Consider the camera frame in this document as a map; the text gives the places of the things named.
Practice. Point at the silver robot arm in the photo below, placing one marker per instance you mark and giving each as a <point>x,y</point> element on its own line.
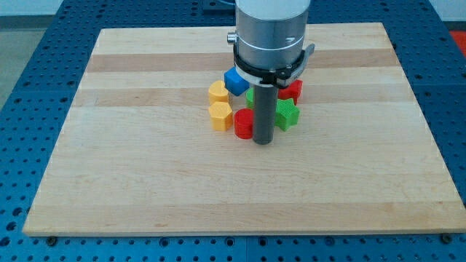
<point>269,34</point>

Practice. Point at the green circle block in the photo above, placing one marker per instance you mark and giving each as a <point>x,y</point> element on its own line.
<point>249,98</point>

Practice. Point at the blue cube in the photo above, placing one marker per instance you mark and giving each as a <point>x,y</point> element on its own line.
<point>235,83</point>

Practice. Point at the red cylinder block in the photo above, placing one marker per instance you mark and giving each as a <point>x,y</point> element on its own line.
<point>243,123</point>

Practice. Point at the yellow hexagon block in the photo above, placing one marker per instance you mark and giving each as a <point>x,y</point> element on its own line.
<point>221,116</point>

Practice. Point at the yellow heart block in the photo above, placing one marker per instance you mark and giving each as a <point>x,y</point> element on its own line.
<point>217,92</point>

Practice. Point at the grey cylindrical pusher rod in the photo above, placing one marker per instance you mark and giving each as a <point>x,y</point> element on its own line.
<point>264,110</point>

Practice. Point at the green star block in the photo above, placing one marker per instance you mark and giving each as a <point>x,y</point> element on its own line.
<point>287,114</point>

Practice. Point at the wooden board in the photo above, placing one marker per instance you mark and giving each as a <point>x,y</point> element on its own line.
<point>137,155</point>

